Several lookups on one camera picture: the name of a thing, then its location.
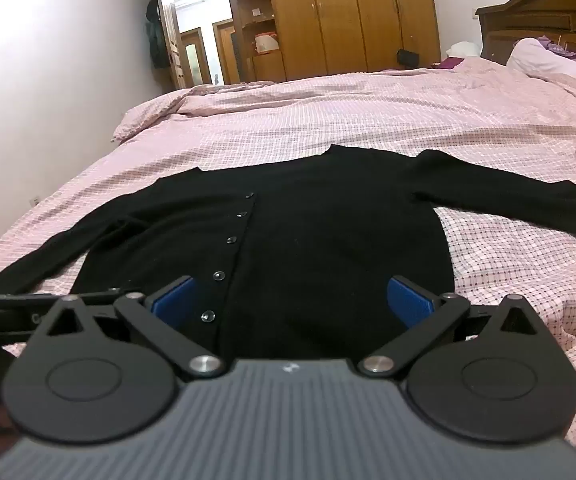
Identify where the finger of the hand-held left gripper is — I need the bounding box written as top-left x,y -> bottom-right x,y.
79,287 -> 142,311

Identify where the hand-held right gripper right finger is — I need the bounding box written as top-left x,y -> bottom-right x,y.
359,274 -> 548,379

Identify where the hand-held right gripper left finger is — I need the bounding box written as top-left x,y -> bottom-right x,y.
30,275 -> 225,380

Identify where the black buttoned cardigan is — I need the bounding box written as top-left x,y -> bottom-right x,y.
0,144 -> 576,361

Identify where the pink checked duvet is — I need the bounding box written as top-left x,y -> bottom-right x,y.
0,55 -> 576,466

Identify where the small purple cloth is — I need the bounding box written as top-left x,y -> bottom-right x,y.
432,56 -> 469,72

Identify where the wooden hallway door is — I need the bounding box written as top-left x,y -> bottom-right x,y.
179,27 -> 207,89

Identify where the wooden open door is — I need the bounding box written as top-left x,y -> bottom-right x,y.
154,0 -> 189,92

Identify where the wooden shelf unit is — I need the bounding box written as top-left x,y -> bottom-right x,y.
235,0 -> 289,84

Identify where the white plush toy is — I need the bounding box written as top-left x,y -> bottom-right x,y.
445,41 -> 483,59

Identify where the dark hanging jacket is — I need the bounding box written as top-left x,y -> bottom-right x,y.
144,0 -> 167,70

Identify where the red and white box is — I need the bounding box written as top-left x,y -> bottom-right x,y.
254,31 -> 279,55

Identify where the white pink pillow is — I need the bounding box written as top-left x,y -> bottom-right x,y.
505,37 -> 576,84

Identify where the wooden wardrobe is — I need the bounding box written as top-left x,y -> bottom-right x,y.
129,0 -> 442,83

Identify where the wooden headboard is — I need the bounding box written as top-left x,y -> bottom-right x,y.
475,0 -> 576,67

